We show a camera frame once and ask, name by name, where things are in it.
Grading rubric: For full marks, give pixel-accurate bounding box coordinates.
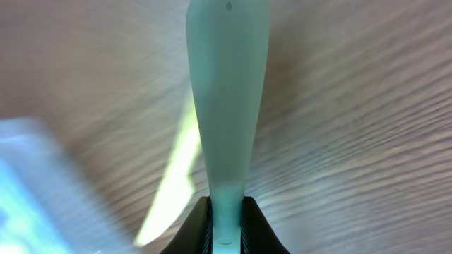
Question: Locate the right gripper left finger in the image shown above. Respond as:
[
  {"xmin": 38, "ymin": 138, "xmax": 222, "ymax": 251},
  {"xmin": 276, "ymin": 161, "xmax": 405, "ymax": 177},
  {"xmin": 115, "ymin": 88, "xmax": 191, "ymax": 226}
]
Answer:
[{"xmin": 161, "ymin": 196, "xmax": 213, "ymax": 254}]

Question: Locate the light blue plastic knife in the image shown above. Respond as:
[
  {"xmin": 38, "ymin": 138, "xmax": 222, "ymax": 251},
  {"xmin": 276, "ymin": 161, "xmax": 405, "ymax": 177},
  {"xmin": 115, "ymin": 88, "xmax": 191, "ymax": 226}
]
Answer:
[{"xmin": 186, "ymin": 0, "xmax": 270, "ymax": 253}]

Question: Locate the beige plastic knife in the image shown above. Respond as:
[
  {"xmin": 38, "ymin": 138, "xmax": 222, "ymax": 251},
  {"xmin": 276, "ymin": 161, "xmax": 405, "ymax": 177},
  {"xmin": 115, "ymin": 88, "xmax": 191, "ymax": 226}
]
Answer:
[{"xmin": 134, "ymin": 93, "xmax": 201, "ymax": 247}]

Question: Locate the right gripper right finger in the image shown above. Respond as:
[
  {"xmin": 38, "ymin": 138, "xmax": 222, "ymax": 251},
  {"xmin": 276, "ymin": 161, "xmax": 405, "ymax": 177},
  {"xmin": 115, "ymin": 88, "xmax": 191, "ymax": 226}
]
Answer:
[{"xmin": 241, "ymin": 196, "xmax": 290, "ymax": 254}]

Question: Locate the right clear plastic container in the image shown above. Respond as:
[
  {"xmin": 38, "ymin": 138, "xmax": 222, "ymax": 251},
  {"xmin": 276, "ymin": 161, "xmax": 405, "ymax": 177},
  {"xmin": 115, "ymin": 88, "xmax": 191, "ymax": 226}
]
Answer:
[{"xmin": 1, "ymin": 118, "xmax": 137, "ymax": 254}]

